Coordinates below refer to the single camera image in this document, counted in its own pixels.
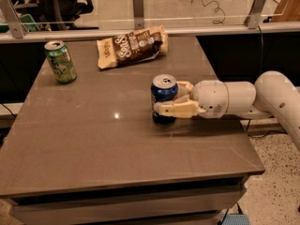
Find black office chair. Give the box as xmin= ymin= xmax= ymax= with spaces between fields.
xmin=10 ymin=0 xmax=94 ymax=31

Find blue pepsi can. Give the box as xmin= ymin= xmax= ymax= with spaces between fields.
xmin=151 ymin=74 xmax=178 ymax=126

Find blue mat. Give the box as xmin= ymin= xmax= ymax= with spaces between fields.
xmin=221 ymin=214 xmax=250 ymax=225

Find right metal bracket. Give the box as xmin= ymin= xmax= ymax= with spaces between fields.
xmin=244 ymin=0 xmax=266 ymax=29

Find left metal bracket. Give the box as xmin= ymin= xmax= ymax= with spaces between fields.
xmin=0 ymin=0 xmax=26 ymax=38

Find middle metal bracket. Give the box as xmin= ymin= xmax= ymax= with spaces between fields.
xmin=132 ymin=0 xmax=144 ymax=30

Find grey cabinet drawers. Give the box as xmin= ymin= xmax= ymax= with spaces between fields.
xmin=3 ymin=175 xmax=251 ymax=225

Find black coiled cable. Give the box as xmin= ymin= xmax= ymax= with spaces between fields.
xmin=162 ymin=0 xmax=227 ymax=25

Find metal bracket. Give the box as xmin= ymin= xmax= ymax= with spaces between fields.
xmin=244 ymin=0 xmax=266 ymax=29
xmin=132 ymin=0 xmax=144 ymax=30
xmin=0 ymin=0 xmax=26 ymax=38

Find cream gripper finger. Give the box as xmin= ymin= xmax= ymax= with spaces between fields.
xmin=153 ymin=100 xmax=206 ymax=118
xmin=174 ymin=82 xmax=193 ymax=102

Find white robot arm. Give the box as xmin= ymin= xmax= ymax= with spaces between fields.
xmin=153 ymin=71 xmax=300 ymax=150

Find black hanging cable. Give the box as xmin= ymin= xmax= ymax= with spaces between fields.
xmin=245 ymin=26 xmax=265 ymax=133

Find brown chip bag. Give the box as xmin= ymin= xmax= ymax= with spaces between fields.
xmin=97 ymin=25 xmax=168 ymax=69

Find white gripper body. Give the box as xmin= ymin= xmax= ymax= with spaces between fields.
xmin=193 ymin=80 xmax=229 ymax=119

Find green soda can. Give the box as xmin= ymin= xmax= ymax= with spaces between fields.
xmin=44 ymin=40 xmax=77 ymax=83

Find clear glass panel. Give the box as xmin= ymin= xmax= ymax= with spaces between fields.
xmin=0 ymin=0 xmax=292 ymax=33

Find green plastic bin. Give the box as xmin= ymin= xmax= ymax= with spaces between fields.
xmin=0 ymin=13 xmax=41 ymax=34

